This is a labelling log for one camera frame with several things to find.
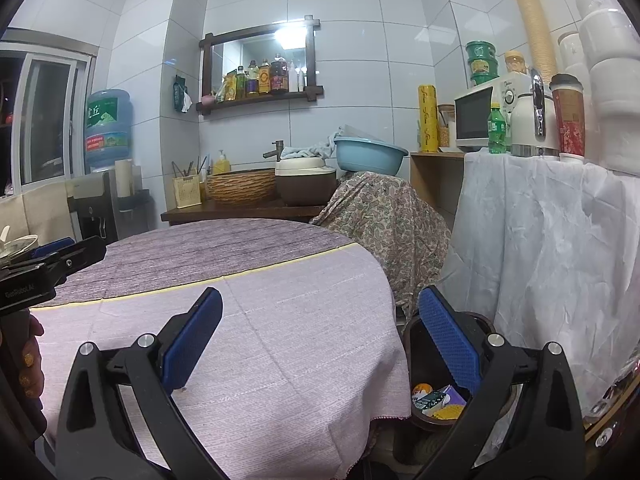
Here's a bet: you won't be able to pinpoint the yellow honeycomb sponge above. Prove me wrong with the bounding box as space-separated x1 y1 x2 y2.
422 404 464 420

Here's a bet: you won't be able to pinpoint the purple snack bag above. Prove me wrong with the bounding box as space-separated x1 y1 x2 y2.
440 385 466 408

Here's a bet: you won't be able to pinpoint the green white milk carton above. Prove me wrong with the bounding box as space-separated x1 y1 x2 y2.
411 390 445 413

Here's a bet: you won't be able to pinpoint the orange peel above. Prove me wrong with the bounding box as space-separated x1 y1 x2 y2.
412 382 433 398

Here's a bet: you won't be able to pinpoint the dark brown trash bin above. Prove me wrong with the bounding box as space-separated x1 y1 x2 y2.
401 309 522 434

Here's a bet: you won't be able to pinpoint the left hand orange sleeve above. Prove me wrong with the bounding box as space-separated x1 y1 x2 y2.
18 314 44 399

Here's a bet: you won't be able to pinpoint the black water dispenser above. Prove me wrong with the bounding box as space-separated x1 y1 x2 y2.
66 169 151 244

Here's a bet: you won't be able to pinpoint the beige chopstick holder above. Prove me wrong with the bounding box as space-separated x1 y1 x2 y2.
171 162 202 209

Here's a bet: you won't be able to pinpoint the blue water jug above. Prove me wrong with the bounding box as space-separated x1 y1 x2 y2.
84 89 134 172

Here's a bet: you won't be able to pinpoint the yellow soap bottle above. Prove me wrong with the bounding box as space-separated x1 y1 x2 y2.
212 150 231 174

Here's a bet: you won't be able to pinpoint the woven wicker basket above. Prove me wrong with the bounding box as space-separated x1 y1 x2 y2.
205 169 277 205

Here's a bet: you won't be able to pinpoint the white fabric cover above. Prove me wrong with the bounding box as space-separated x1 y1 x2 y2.
437 152 639 412

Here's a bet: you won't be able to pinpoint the brass faucet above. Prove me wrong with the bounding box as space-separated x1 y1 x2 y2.
262 140 284 162

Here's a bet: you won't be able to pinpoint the brown white rice cooker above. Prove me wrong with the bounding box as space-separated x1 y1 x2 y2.
274 157 337 207

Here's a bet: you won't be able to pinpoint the floral patterned cloth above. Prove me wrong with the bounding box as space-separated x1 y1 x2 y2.
311 171 450 320

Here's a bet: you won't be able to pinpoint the wooden framed mirror shelf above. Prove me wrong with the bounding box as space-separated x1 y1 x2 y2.
196 15 324 116

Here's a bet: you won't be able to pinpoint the light blue plastic basin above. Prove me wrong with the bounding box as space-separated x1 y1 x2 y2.
334 136 409 177

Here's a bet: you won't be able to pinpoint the white electric kettle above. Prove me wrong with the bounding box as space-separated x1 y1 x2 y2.
510 68 560 158

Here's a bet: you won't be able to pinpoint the green soda bottle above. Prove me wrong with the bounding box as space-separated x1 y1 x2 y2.
487 102 508 154

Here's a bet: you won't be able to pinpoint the white microwave oven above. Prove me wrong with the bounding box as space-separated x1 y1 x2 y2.
454 73 530 152

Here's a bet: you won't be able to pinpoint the red paper cup stack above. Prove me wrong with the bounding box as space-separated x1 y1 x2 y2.
550 73 586 157

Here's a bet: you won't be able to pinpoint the yellow paper roll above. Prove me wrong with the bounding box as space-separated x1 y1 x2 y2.
418 84 439 153

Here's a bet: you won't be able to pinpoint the green instant noodle cups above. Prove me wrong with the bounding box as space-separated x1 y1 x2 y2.
465 40 499 86

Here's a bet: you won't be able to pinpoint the tall brown paper cup stack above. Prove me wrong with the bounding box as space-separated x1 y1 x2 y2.
516 0 558 84

